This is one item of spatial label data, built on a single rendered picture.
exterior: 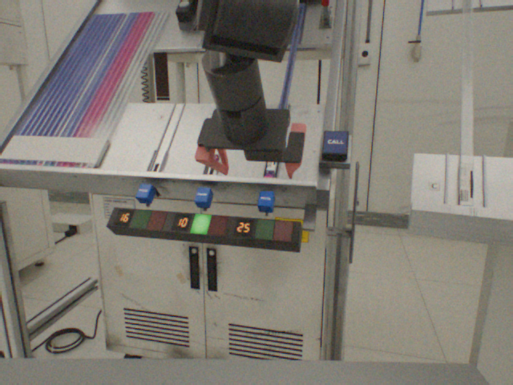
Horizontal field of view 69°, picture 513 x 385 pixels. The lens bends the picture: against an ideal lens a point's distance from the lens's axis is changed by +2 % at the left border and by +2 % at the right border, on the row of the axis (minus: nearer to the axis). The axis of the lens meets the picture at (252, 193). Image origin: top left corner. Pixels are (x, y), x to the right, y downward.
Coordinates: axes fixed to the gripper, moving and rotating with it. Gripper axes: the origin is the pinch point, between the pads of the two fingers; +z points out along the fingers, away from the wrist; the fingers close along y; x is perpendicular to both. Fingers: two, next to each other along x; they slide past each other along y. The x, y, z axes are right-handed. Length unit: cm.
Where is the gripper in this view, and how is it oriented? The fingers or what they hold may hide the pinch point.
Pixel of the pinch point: (257, 170)
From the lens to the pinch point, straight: 54.2
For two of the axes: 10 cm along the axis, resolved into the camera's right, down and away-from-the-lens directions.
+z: 1.6, 5.4, 8.3
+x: -1.8, 8.4, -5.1
